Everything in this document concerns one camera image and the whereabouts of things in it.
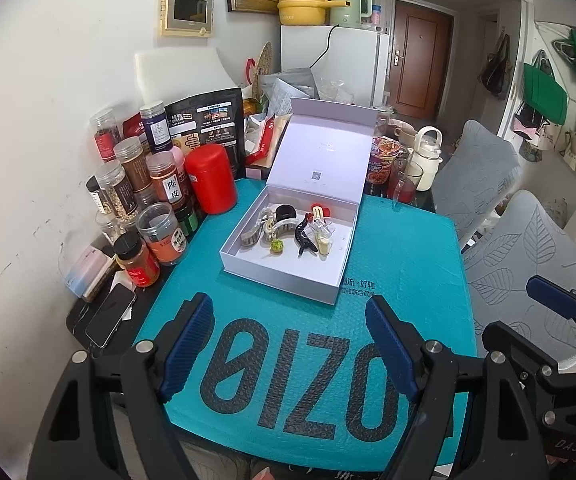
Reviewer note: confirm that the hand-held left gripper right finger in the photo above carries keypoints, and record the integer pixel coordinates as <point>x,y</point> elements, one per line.
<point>393,345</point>

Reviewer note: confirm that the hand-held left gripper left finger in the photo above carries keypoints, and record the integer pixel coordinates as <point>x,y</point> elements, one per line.
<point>187,345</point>

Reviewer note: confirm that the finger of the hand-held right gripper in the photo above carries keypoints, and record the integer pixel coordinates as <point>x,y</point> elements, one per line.
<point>543,360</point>
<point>550,292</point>

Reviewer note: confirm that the pale yellow long hair clip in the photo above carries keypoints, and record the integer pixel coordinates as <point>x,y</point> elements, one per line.
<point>324,248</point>

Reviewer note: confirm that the grey clear hair claw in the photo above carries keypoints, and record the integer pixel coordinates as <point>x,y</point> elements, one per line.
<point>250,235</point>

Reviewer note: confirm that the clear plastic hair clip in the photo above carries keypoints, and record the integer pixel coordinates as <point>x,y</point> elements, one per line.
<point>324,230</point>

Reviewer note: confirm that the black long hair clip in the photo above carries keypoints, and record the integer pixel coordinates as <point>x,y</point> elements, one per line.
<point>304,237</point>

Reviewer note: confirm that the cream hair claw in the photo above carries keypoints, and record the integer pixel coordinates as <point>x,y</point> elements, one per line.
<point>268,227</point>

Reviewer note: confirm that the small red hair clip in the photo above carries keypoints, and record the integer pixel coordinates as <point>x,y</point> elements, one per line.
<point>318,208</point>

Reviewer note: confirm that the small black round container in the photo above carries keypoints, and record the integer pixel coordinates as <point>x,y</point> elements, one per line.
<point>285,209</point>

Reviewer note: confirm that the white gift box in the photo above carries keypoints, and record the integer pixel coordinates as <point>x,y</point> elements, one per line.
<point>318,150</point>

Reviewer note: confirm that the smartphone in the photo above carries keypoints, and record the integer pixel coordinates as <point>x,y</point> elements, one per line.
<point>110,317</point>

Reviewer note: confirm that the teal bubble mailer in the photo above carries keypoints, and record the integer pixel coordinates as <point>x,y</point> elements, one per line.
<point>408,260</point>

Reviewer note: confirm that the translucent plastic box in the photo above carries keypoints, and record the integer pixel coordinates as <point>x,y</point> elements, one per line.
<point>85,270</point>

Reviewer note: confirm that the glass cup with red drink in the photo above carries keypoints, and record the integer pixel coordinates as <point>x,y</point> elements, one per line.
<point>404,182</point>

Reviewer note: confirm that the red canister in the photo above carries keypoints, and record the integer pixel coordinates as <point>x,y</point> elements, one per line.
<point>211,177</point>

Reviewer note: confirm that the cluster of spice jars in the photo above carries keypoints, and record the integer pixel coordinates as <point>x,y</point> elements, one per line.
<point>127,180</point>

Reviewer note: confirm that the cream enamel kettle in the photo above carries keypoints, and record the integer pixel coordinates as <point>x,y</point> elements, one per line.
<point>425,160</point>

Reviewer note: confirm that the instant noodle cup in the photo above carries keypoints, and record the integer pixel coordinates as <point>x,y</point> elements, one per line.
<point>383,160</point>

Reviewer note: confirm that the red packets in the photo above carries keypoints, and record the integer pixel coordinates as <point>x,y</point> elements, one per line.
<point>263,140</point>

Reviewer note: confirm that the black snack pouch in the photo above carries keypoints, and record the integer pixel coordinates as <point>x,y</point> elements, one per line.
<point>207,120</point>

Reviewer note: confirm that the dark handbag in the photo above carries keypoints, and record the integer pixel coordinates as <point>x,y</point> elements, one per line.
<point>495,67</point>

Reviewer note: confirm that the clear plastic bag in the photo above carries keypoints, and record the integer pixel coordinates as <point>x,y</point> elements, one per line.
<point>335,91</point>

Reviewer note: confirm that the white cutting board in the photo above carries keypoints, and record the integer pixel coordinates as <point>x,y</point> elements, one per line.
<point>177,75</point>

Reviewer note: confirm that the brown door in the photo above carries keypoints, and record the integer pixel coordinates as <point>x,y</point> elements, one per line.
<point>418,55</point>

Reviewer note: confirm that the grey plastic bags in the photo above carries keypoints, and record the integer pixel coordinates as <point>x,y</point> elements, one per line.
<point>288,87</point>

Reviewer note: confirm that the white refrigerator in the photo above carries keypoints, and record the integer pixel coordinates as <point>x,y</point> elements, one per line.
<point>348,60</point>

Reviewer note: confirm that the round woven mat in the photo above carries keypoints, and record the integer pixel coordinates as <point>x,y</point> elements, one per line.
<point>265,62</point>

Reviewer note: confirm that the green electric kettle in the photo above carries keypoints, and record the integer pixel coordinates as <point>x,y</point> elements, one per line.
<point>349,2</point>

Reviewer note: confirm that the yellow pot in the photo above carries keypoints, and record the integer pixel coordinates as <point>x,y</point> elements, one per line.
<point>302,5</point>

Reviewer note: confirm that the wall intercom panel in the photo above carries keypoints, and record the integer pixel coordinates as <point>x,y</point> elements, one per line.
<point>185,12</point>

